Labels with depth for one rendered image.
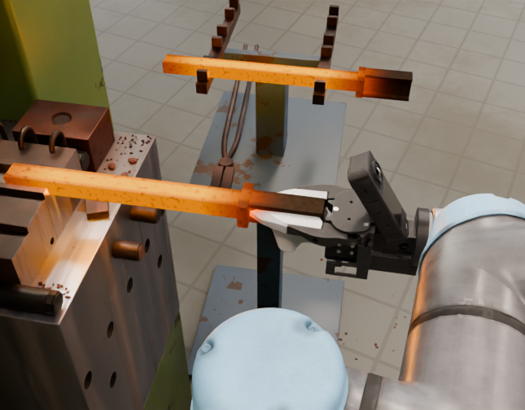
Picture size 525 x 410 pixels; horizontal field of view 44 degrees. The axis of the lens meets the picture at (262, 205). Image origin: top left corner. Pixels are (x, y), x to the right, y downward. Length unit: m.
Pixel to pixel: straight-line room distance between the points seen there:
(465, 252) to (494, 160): 2.20
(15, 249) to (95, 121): 0.26
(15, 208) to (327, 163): 0.73
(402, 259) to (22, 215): 0.47
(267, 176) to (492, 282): 1.00
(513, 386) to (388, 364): 1.53
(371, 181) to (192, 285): 1.36
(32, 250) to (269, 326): 0.57
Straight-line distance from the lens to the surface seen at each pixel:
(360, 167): 0.72
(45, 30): 1.14
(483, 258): 0.40
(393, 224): 0.76
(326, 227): 0.76
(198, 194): 0.80
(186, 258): 2.10
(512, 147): 2.69
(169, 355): 1.37
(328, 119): 1.52
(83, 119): 1.01
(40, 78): 1.13
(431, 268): 0.41
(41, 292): 0.82
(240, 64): 1.19
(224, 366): 0.31
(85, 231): 0.92
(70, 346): 0.87
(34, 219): 0.85
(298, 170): 1.37
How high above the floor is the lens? 1.55
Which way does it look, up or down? 43 degrees down
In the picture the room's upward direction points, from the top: straight up
